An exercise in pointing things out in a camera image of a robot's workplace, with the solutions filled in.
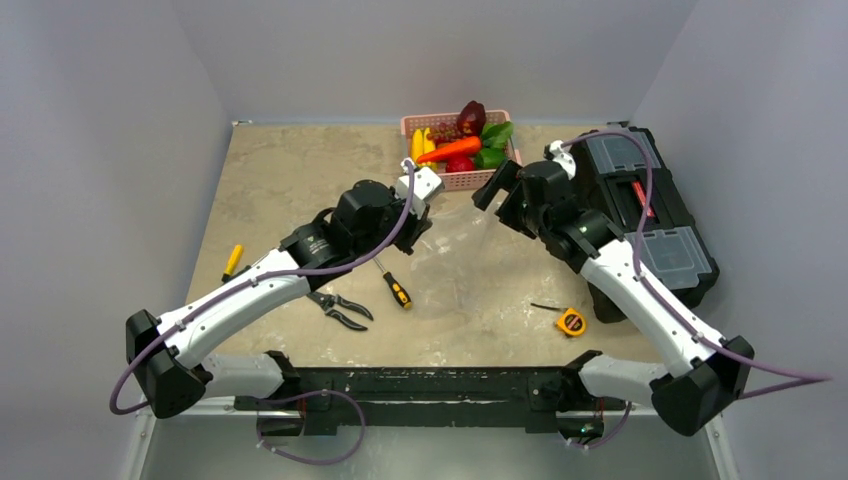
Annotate small yellow handled tool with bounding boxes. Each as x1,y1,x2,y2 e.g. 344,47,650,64
221,244,244,283

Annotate yellow toy banana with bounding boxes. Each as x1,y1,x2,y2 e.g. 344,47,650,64
409,129,425,163
419,128,437,167

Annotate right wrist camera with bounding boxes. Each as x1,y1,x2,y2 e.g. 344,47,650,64
544,140,577,180

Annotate pink plastic basket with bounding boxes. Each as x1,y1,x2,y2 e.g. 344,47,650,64
400,109,524,191

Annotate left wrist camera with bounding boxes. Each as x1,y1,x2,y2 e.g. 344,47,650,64
394,157,445,219

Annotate green toy bell pepper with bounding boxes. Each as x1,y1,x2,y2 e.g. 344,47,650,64
473,148,508,170

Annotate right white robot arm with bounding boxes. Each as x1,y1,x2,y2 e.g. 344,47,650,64
472,161,755,437

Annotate black yellow screwdriver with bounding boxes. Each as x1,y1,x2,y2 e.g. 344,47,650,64
373,257,413,310

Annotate clear zip top bag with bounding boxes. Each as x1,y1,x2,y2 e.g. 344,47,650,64
410,192,528,320

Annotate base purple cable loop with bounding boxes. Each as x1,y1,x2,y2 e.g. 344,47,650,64
255,388,368,466

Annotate red toy pomegranate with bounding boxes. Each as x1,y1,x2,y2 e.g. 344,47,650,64
445,156,476,173

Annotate purple toy grapes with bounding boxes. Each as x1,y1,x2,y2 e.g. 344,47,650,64
425,122,464,145

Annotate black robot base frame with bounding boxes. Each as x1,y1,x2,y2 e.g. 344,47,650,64
234,354,625,439

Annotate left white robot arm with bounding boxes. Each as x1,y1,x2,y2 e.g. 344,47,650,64
109,171,444,419

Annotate black pliers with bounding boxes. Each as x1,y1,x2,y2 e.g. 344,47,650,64
306,292,374,332

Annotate black tool box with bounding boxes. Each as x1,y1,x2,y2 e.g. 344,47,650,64
570,127,720,309

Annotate dark red toy apple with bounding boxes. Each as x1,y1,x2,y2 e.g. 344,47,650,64
456,100,487,137

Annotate orange toy carrot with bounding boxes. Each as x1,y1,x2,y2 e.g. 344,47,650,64
430,121,514,163

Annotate yellow tape measure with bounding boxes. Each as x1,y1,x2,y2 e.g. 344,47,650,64
530,302,587,338

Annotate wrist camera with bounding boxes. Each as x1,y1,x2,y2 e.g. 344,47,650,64
394,157,445,219
544,140,577,180

